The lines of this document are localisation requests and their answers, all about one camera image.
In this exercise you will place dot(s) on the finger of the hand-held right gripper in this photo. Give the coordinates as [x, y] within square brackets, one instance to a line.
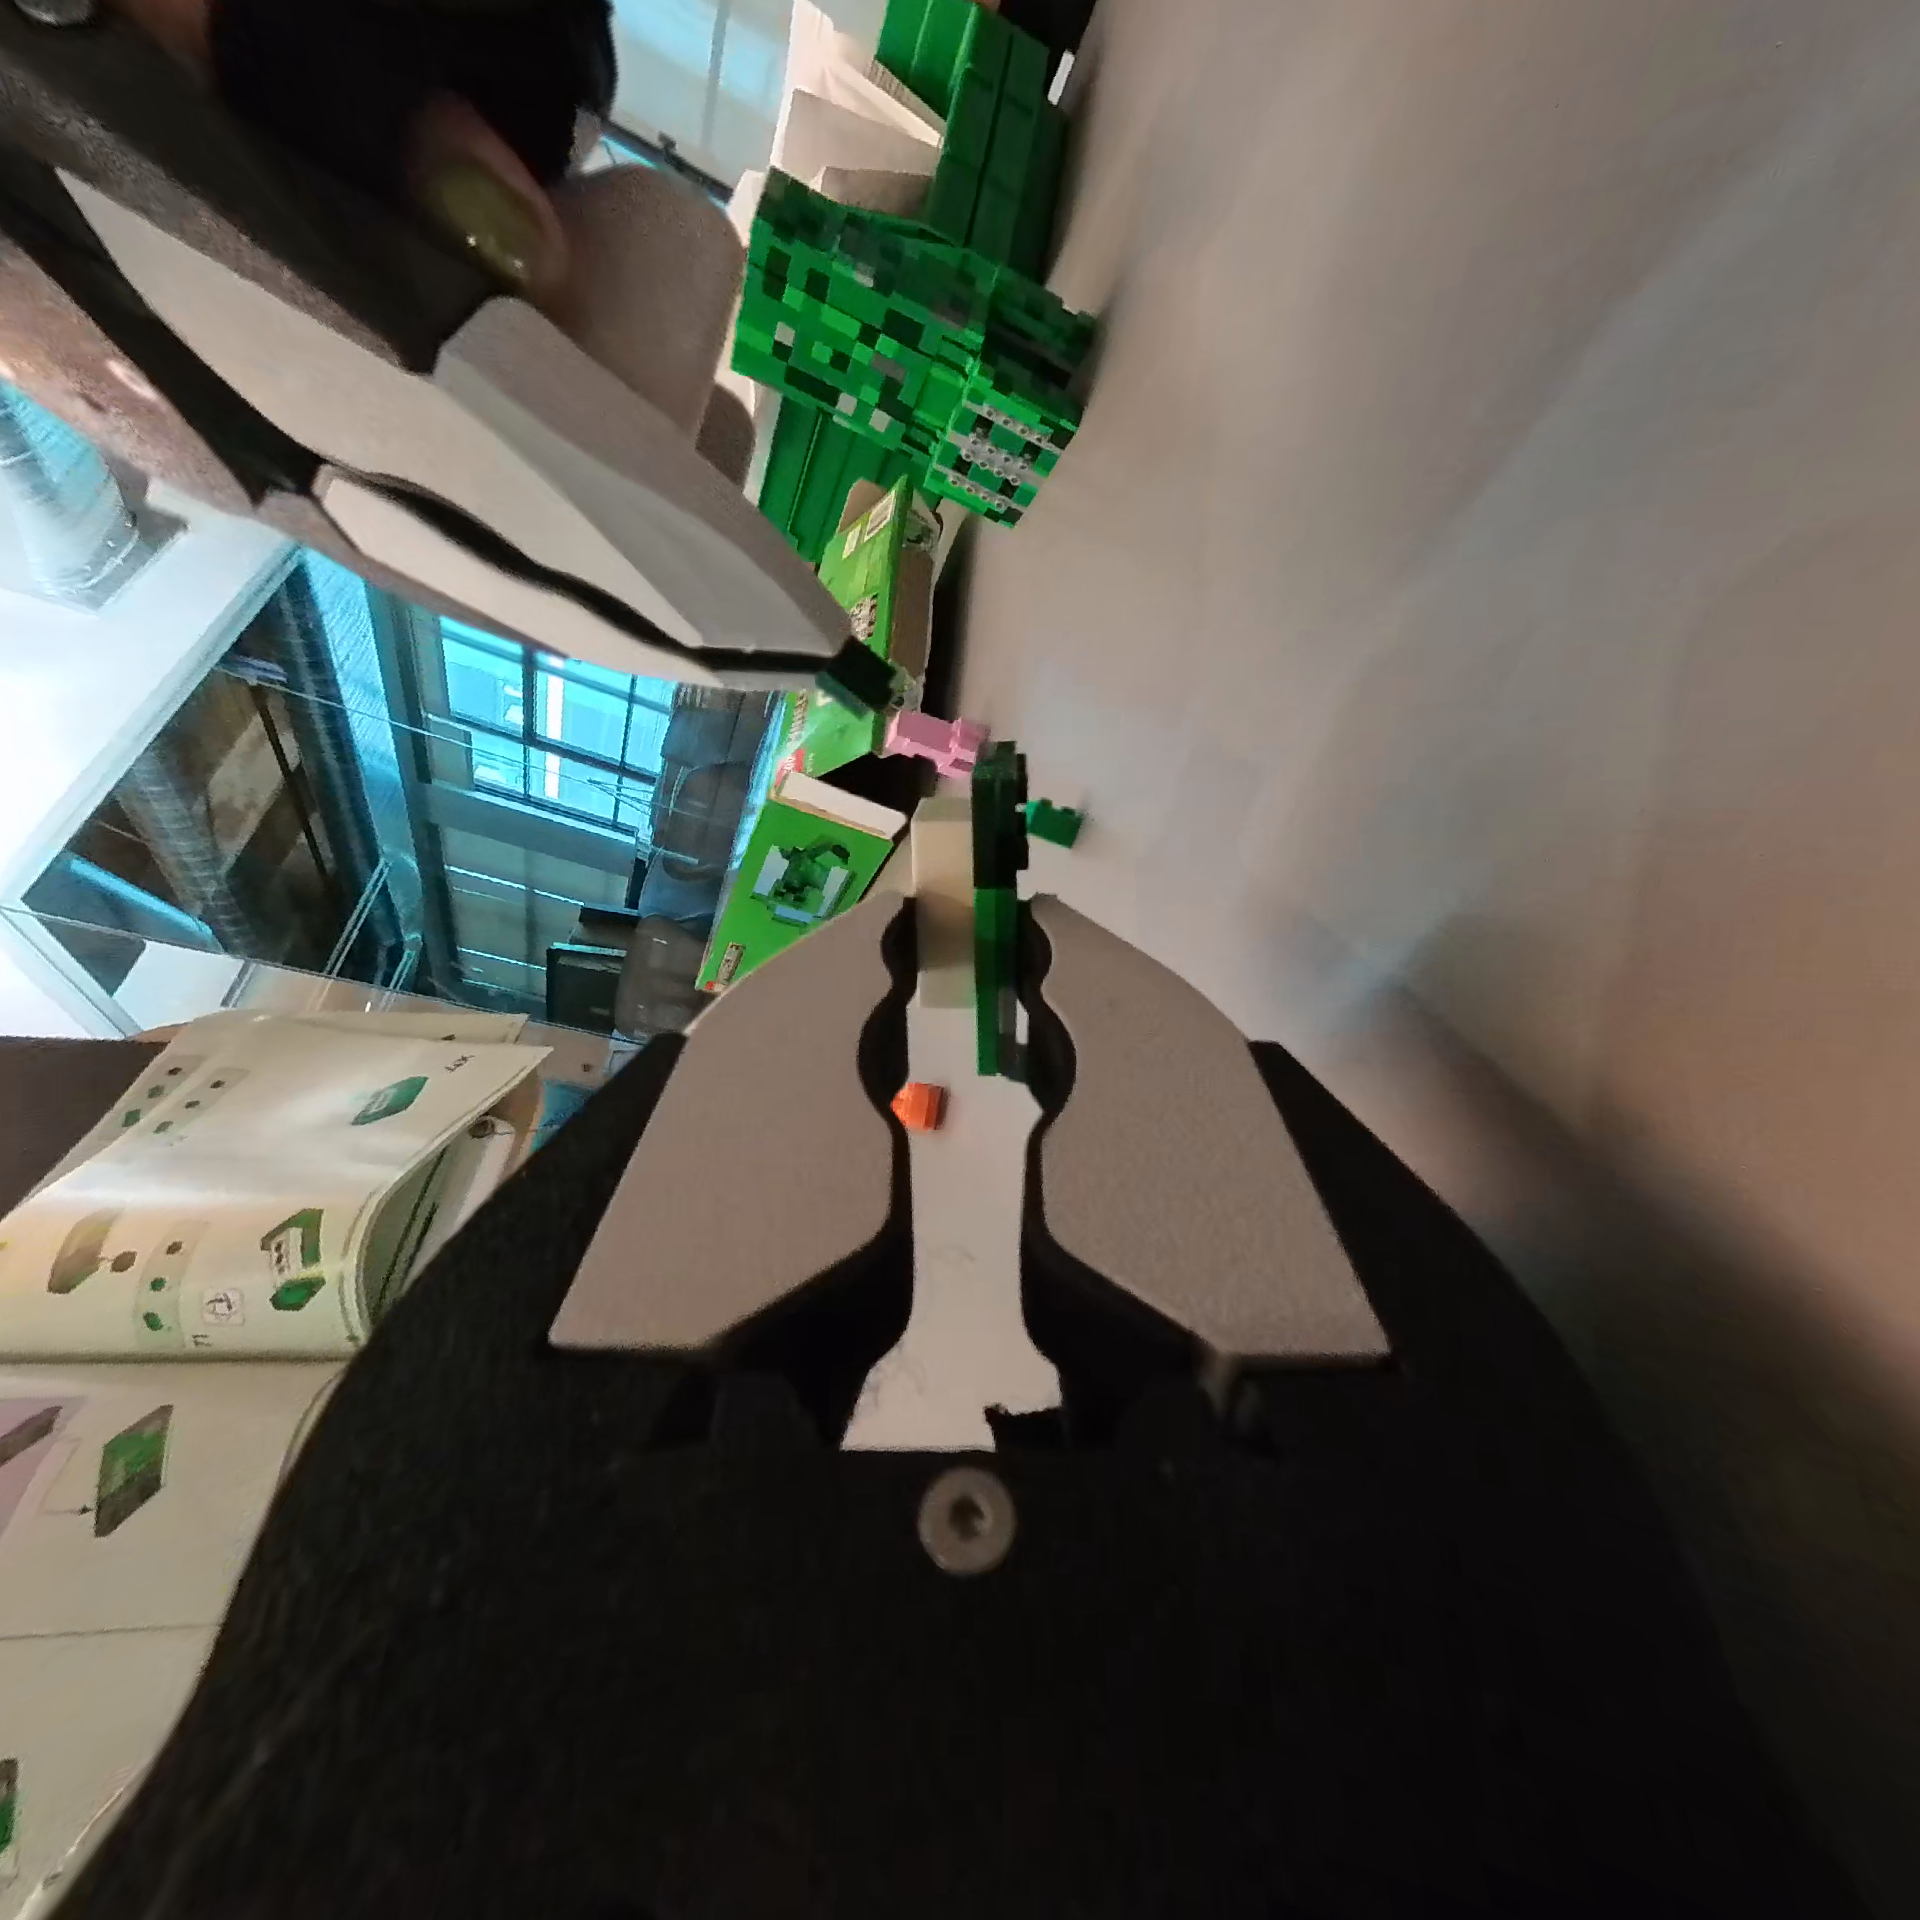
[453, 570]
[600, 468]

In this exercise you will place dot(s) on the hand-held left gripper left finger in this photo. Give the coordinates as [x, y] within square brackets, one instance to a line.
[724, 1168]

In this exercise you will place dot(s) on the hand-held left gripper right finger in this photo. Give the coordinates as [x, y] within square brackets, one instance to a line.
[1204, 1184]

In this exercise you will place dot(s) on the green white lego assembly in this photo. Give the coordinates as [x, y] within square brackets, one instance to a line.
[997, 903]

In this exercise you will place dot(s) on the green lego set box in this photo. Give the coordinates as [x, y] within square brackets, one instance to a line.
[793, 886]
[864, 553]

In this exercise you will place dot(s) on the green lego creeper model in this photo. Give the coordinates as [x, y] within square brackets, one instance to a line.
[864, 299]

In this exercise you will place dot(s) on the bright green lego brick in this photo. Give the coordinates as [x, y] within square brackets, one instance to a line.
[1050, 820]

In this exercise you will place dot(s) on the pink lego pig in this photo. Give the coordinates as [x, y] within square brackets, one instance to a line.
[930, 733]

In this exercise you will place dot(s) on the lego instruction booklet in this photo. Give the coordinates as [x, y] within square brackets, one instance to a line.
[225, 1205]

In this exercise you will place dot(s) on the large green lego structure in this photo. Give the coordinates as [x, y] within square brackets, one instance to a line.
[987, 125]

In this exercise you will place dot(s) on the person's right hand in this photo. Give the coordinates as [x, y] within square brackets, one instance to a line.
[493, 210]

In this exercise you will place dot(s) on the large gridded window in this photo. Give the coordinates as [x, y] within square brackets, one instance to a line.
[554, 721]

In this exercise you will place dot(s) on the orange brick separator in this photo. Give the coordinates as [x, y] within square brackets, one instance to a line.
[915, 1110]

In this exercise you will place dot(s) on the crumpled white paper bags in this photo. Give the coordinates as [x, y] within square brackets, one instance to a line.
[852, 141]

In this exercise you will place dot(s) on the silver ventilation duct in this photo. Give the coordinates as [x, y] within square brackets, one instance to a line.
[63, 492]

